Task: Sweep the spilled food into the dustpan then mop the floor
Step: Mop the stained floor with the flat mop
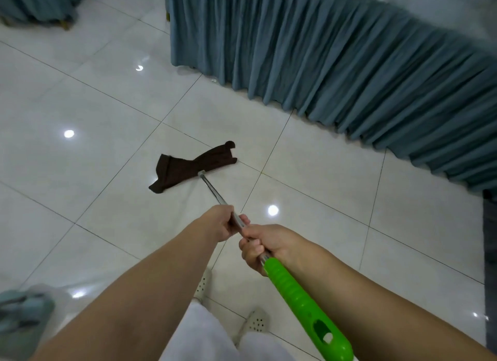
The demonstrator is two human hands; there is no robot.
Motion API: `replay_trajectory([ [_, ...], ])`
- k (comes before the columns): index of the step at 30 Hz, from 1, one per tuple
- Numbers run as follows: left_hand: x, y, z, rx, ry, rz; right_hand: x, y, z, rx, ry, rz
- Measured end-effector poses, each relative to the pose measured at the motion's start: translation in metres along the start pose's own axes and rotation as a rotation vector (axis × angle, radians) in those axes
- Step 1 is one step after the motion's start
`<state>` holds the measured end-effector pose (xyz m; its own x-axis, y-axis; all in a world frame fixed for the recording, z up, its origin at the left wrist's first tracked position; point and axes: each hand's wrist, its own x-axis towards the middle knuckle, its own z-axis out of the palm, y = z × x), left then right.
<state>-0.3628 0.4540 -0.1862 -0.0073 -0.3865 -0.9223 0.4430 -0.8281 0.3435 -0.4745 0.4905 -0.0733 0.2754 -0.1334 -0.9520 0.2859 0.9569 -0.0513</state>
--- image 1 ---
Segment person's white perforated right shoe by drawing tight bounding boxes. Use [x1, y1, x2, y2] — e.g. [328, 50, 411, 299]
[232, 308, 271, 347]

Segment person's white trousers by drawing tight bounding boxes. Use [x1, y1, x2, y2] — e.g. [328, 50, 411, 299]
[158, 300, 296, 361]

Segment person's right hand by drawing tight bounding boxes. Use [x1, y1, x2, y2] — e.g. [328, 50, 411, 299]
[238, 224, 316, 277]

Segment brown mop cloth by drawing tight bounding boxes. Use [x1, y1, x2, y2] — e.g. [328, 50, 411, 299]
[148, 141, 238, 195]

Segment pale blue cloth bundle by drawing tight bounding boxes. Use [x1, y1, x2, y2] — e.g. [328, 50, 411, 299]
[0, 290, 56, 361]

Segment person's left forearm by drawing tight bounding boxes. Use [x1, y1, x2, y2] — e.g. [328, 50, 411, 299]
[29, 216, 220, 361]

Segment long blue pleated table skirt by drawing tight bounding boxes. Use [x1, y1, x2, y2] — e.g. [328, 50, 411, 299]
[163, 0, 497, 193]

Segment metal mop pole green handle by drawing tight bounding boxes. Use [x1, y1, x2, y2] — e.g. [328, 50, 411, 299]
[197, 170, 355, 361]

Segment person's left hand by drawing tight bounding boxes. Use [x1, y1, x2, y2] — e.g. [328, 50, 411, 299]
[198, 204, 251, 244]

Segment person's right forearm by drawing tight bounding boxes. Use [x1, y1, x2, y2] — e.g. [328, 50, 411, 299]
[287, 242, 497, 361]

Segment person's white perforated left shoe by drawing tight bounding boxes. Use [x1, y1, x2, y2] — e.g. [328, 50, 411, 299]
[193, 269, 214, 304]

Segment small blue pleated table skirt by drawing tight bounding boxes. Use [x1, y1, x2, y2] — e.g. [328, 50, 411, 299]
[0, 0, 83, 27]

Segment person's white perforated shoe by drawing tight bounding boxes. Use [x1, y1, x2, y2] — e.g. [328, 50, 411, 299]
[193, 269, 214, 304]
[232, 308, 271, 347]

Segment clear plastic bag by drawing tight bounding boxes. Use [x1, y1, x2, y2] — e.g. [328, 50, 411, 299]
[0, 282, 92, 361]

